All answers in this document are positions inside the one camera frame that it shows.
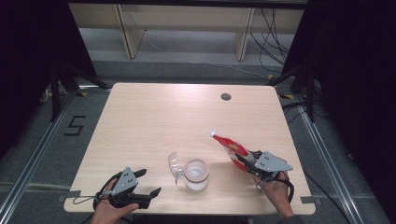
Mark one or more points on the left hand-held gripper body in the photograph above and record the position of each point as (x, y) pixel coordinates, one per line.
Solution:
(126, 182)

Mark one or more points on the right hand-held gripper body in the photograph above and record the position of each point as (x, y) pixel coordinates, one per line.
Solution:
(271, 163)

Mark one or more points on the red and white sugar bag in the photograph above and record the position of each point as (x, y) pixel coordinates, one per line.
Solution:
(232, 147)

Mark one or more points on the clear glass jar with lid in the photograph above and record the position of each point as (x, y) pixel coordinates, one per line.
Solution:
(196, 179)

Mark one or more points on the person's right hand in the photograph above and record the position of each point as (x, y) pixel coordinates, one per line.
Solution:
(277, 194)

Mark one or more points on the person's left hand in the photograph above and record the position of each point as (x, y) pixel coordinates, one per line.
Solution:
(106, 214)

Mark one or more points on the grey tape strip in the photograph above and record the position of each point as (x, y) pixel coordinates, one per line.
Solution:
(308, 200)
(74, 193)

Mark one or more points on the grey table grommet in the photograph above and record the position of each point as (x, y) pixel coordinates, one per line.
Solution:
(226, 96)

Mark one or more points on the yellow and black tape piece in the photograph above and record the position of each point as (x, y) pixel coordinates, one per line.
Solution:
(82, 93)
(287, 96)

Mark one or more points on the black metal stand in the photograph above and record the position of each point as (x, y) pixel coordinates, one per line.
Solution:
(309, 93)
(56, 93)

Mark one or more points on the black curtain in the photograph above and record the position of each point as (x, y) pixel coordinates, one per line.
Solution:
(28, 62)
(358, 77)

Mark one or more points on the beige wooden shelf unit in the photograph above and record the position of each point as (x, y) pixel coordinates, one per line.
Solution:
(186, 18)

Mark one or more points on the aluminium floor rail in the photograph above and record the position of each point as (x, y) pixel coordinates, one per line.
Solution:
(323, 155)
(34, 155)

